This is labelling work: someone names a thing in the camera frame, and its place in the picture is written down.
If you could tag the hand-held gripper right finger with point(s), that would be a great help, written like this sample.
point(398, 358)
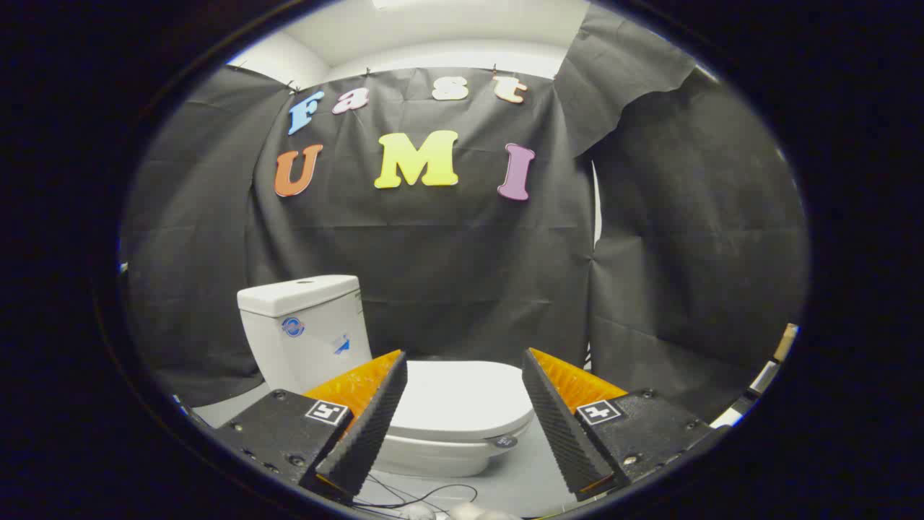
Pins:
point(563, 433)

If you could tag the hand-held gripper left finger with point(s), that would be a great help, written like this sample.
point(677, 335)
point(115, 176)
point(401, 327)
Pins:
point(364, 433)

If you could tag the white toilet lid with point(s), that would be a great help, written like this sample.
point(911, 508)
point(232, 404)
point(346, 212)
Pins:
point(462, 397)

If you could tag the white ceramic toilet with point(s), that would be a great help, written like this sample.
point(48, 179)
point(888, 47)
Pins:
point(310, 332)

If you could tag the black backdrop cloth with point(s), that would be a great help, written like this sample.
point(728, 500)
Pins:
point(447, 253)

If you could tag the brown wooden piece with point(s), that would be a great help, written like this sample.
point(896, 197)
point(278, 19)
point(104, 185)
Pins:
point(787, 341)

